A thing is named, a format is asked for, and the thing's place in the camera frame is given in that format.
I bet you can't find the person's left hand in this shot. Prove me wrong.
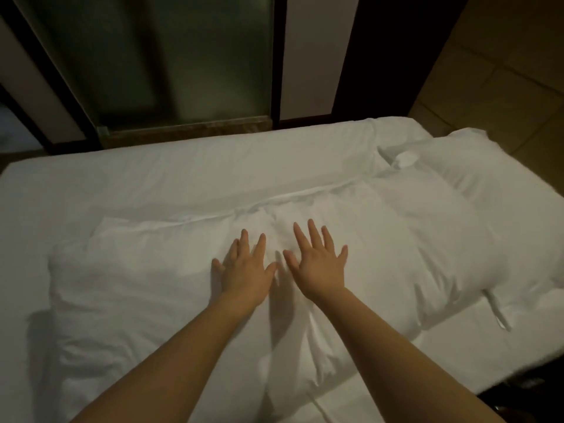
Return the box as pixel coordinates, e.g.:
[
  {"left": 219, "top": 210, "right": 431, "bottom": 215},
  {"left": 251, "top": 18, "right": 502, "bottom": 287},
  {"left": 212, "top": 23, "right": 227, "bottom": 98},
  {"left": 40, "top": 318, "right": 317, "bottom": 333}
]
[{"left": 210, "top": 229, "right": 280, "bottom": 314}]

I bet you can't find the person's right hand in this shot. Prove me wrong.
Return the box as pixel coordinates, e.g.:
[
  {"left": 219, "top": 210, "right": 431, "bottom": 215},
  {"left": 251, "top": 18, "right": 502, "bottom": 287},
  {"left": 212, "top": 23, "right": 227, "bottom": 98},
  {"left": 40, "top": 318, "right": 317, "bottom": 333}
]
[{"left": 282, "top": 219, "right": 350, "bottom": 303}]

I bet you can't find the white duvet cover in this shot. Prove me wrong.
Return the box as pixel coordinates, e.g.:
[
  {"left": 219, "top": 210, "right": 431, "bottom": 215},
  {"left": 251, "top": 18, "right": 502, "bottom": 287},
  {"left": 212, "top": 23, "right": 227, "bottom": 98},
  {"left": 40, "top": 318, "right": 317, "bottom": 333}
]
[{"left": 48, "top": 163, "right": 508, "bottom": 423}]

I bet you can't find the white bed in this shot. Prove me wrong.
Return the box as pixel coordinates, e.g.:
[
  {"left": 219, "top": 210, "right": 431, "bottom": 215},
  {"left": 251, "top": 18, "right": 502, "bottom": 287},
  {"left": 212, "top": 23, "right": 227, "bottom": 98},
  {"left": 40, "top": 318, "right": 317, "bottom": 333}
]
[{"left": 0, "top": 116, "right": 564, "bottom": 423}]

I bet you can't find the white pillow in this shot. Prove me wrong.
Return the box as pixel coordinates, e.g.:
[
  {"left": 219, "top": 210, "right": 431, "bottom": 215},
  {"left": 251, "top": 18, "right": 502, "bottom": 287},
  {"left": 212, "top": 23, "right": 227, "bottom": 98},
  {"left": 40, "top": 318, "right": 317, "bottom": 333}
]
[{"left": 379, "top": 127, "right": 564, "bottom": 287}]

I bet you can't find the person's left forearm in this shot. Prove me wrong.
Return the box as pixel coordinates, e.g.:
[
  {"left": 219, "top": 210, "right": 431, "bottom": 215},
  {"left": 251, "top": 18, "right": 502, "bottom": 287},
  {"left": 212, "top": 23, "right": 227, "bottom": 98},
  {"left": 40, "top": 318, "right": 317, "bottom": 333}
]
[{"left": 75, "top": 299, "right": 266, "bottom": 423}]

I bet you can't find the person's right forearm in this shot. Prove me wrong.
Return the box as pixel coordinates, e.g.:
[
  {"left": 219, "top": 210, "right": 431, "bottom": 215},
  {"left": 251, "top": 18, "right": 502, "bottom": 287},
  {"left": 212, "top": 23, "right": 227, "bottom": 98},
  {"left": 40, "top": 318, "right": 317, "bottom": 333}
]
[{"left": 317, "top": 290, "right": 503, "bottom": 423}]

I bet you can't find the tan padded headboard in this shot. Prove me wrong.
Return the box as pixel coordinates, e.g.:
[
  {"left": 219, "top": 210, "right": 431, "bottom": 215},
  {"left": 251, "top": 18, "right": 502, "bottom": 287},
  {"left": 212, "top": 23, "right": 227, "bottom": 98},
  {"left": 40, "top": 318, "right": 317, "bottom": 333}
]
[{"left": 407, "top": 0, "right": 564, "bottom": 194}]

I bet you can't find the dark wooden wall panel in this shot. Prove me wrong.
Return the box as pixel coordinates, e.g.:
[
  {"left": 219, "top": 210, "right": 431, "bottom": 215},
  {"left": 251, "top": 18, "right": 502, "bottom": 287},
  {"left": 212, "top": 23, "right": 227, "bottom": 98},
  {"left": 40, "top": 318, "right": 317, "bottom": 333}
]
[{"left": 333, "top": 0, "right": 472, "bottom": 124}]

